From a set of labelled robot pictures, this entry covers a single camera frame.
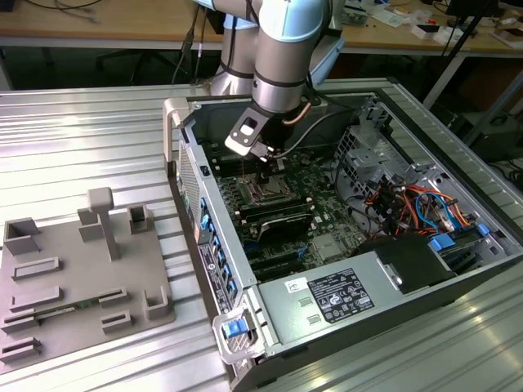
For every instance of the black RAM slot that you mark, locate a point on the black RAM slot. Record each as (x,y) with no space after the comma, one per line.
(278,211)
(275,208)
(274,204)
(261,218)

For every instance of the black plastic cover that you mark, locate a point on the black plastic cover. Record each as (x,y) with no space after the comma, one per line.
(404,261)

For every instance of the square silver heatsink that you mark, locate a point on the square silver heatsink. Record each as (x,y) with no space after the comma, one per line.
(327,247)

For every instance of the silver CPU with green edge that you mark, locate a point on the silver CPU with green edge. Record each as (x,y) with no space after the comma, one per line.
(269,192)

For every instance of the silver drive cage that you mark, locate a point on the silver drive cage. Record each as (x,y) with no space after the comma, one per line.
(359,159)

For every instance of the small blue latch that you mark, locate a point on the small blue latch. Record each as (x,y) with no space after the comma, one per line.
(482,229)

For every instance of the grey parts rack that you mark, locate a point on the grey parts rack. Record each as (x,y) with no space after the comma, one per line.
(73,261)

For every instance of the green RAM stick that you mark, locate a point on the green RAM stick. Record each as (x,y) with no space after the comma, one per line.
(81,304)

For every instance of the CPU socket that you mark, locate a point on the CPU socket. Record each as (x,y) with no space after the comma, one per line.
(245,188)

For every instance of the wooden desk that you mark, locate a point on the wooden desk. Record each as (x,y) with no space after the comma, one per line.
(122,24)

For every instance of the green motherboard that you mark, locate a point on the green motherboard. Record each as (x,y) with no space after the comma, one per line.
(335,220)

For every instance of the small white box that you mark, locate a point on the small white box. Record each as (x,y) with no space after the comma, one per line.
(425,34)

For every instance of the open PC case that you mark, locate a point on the open PC case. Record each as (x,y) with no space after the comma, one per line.
(408,314)

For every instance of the thin metal locking lever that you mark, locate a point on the thin metal locking lever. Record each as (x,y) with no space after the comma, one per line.
(244,169)

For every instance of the grey power supply with label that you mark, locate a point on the grey power supply with label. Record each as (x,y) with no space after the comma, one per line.
(294,314)

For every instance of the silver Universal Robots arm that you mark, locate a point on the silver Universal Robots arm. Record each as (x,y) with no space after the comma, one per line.
(282,53)

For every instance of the black expansion slot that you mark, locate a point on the black expansion slot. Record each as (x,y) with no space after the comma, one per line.
(278,257)
(282,271)

